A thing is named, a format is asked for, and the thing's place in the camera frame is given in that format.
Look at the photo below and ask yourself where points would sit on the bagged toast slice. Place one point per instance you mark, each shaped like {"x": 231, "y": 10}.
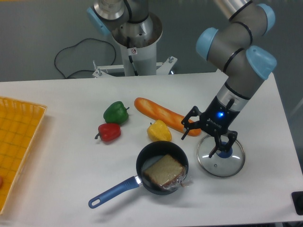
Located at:
{"x": 167, "y": 174}

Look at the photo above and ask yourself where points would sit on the green bell pepper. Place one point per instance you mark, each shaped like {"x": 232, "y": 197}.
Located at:
{"x": 116, "y": 113}

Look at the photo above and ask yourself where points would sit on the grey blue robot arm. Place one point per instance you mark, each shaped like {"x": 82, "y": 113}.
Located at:
{"x": 230, "y": 50}

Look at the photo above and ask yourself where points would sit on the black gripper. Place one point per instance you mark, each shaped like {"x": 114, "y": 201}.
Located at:
{"x": 215, "y": 121}

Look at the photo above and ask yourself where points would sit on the orange baguette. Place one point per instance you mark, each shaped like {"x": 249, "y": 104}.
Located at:
{"x": 158, "y": 112}

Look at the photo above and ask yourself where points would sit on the black pot blue handle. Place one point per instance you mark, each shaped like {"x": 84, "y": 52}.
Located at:
{"x": 148, "y": 155}

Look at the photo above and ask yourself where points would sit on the red bell pepper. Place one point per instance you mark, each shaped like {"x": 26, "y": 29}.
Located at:
{"x": 108, "y": 132}

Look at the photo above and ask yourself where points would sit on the black device at table edge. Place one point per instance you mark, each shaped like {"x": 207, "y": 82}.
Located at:
{"x": 297, "y": 198}

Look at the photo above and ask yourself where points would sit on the yellow plastic basket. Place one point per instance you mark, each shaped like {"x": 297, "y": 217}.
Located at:
{"x": 19, "y": 124}

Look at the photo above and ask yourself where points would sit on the glass lid blue knob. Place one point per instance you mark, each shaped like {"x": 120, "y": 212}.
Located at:
{"x": 221, "y": 164}

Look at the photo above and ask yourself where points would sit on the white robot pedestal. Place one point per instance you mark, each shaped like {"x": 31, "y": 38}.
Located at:
{"x": 138, "y": 47}

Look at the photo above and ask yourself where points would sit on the yellow bell pepper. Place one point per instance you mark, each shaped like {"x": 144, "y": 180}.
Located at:
{"x": 158, "y": 131}

